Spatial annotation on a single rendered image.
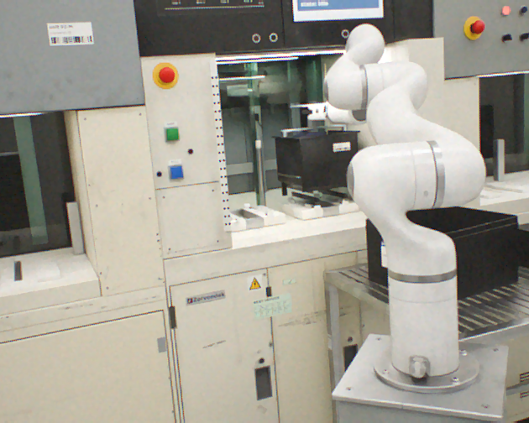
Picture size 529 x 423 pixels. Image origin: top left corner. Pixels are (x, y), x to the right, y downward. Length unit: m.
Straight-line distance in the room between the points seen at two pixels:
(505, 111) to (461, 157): 1.70
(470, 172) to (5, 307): 1.14
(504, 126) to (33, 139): 1.83
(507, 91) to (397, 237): 1.76
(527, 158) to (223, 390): 1.67
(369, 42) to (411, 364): 0.74
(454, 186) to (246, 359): 0.96
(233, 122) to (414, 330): 1.68
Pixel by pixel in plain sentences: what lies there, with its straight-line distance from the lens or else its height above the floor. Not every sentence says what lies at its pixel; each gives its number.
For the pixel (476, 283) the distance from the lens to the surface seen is 1.63.
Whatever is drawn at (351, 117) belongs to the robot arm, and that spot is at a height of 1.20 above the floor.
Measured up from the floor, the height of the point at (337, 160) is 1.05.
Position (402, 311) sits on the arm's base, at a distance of 1.15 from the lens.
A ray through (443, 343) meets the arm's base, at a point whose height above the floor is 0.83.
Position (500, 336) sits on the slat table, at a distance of 1.44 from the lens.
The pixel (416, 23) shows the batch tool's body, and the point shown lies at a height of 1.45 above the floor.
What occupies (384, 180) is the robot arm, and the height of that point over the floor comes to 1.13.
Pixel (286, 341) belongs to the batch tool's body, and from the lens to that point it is 1.89.
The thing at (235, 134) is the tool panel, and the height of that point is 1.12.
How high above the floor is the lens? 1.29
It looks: 11 degrees down
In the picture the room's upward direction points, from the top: 5 degrees counter-clockwise
